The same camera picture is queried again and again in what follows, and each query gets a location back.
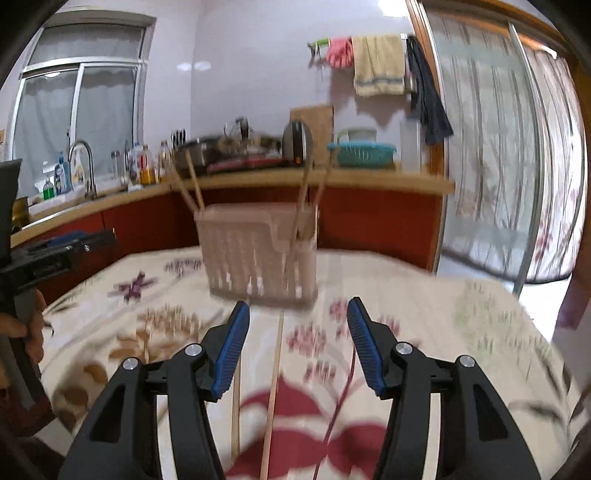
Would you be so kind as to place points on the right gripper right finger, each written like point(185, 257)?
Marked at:
point(479, 438)

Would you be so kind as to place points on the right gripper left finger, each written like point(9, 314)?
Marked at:
point(118, 438)

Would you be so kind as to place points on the chrome kitchen faucet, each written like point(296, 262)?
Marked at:
point(90, 189)

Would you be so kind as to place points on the red kitchen cabinets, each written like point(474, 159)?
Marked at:
point(402, 225)

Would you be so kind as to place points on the kitchen window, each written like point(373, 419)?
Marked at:
point(83, 78)

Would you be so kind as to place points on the person's left hand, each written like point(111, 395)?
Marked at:
point(31, 333)

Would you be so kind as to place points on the floral tablecloth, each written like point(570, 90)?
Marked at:
point(328, 424)

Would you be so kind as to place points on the blue cleaner bottle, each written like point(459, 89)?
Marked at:
point(62, 181)

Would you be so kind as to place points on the white spray bottle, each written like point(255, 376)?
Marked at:
point(77, 171)

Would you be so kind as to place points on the beige perforated utensil holder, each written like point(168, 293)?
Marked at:
point(244, 248)

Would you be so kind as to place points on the sheer patterned curtain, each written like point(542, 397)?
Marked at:
point(518, 154)

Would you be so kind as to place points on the oil bottle red label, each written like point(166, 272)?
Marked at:
point(146, 166)

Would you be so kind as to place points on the wooden countertop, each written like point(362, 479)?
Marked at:
point(386, 179)

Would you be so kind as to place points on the steel rice cooker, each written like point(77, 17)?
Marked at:
point(203, 151)

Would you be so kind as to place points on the teal plastic colander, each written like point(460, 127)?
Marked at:
point(363, 154)

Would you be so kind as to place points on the red induction cooker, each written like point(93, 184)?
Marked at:
point(246, 163)

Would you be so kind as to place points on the white plastic container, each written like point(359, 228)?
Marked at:
point(411, 146)

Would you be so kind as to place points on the steel wok with lid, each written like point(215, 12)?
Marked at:
point(240, 139)

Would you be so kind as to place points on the dark hanging cloth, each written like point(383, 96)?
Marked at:
point(426, 103)

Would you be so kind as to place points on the stainless electric kettle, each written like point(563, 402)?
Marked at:
point(297, 143)

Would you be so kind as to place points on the wooden cutting board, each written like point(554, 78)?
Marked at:
point(320, 119)

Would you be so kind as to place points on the beige hanging towel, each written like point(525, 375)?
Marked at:
point(379, 63)

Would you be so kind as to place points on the pink rubber glove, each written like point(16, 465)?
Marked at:
point(340, 53)

